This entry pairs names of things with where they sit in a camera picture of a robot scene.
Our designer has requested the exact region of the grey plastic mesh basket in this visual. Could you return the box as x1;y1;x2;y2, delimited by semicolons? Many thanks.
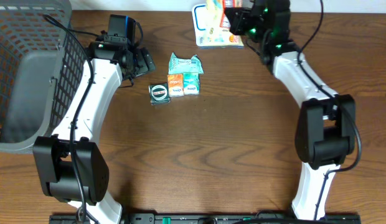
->
0;0;84;154

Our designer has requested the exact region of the orange snack packet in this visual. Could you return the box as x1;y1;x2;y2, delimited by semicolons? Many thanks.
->
167;73;184;97

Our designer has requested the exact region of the white barcode scanner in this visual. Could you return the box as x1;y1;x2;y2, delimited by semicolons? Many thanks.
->
191;4;210;49

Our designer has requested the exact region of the yellow white snack bag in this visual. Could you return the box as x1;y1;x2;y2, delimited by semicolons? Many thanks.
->
205;0;244;49

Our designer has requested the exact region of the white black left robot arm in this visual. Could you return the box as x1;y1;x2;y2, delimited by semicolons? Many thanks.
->
32;15;155;223

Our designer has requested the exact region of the teal tissue packet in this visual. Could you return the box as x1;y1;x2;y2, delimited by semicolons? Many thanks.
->
183;73;200;95

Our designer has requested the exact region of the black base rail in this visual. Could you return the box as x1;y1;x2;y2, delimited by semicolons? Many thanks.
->
49;211;362;224

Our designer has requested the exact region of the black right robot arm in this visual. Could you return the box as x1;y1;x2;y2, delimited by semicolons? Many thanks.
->
224;1;362;223

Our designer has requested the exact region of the green wipes pack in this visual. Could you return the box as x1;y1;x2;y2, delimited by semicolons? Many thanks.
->
168;52;204;75

